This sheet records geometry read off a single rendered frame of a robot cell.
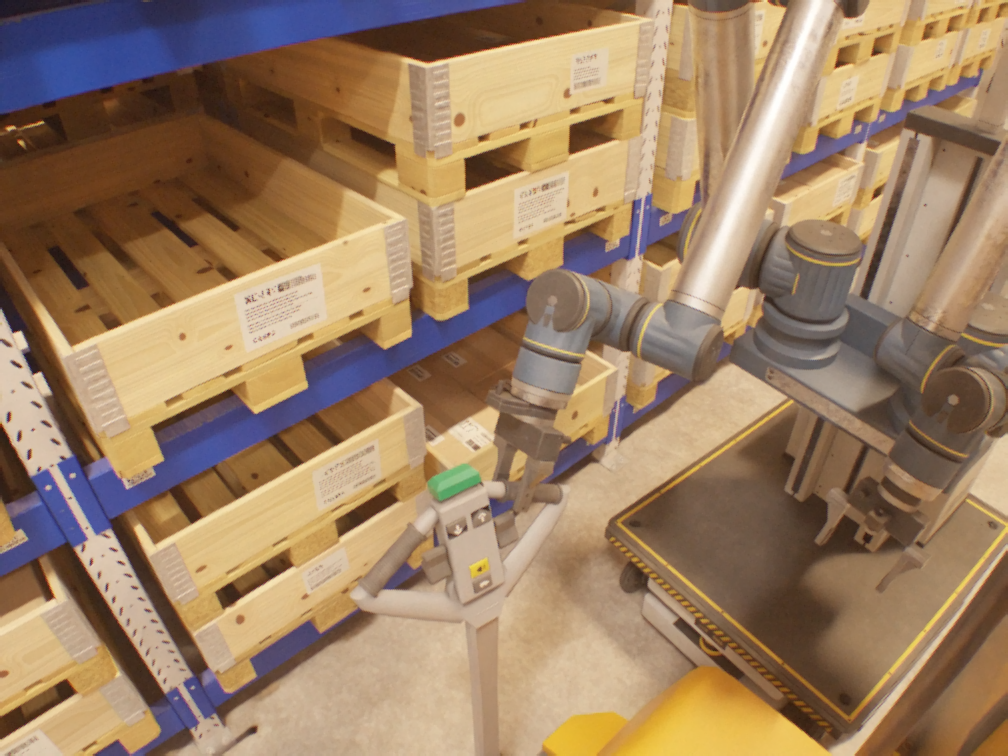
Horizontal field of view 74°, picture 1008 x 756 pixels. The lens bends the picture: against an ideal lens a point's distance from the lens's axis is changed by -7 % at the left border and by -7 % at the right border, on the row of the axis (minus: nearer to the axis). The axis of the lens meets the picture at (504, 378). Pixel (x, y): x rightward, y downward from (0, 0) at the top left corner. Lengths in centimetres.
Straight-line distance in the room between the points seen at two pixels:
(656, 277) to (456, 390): 88
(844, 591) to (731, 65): 168
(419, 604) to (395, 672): 136
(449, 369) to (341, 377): 107
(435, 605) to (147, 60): 108
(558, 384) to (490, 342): 190
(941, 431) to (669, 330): 47
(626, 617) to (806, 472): 83
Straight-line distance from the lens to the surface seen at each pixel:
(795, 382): 208
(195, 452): 181
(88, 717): 219
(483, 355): 299
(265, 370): 170
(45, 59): 140
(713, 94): 169
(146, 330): 153
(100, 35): 142
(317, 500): 200
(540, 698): 255
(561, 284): 116
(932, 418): 130
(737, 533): 260
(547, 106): 196
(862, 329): 223
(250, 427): 184
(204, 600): 203
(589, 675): 260
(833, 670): 239
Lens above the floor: 227
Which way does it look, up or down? 38 degrees down
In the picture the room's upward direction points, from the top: straight up
